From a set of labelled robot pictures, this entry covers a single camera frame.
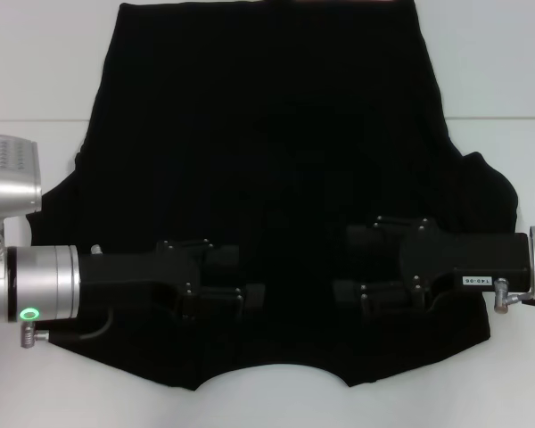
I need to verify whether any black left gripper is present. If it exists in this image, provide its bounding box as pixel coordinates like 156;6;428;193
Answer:
77;239;267;321

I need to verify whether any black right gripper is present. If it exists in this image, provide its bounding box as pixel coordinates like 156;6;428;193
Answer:
332;215;532;314

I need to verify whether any black shirt with white print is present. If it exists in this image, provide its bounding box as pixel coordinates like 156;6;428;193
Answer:
25;0;522;380

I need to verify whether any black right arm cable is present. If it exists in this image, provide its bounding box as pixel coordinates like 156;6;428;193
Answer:
491;277;535;314

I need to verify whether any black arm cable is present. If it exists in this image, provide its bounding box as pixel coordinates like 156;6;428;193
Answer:
491;277;535;314
20;307;115;350

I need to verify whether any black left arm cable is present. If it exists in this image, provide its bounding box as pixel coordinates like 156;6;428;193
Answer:
20;307;115;350

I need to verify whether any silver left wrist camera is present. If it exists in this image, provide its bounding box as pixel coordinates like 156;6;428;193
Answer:
0;133;44;220

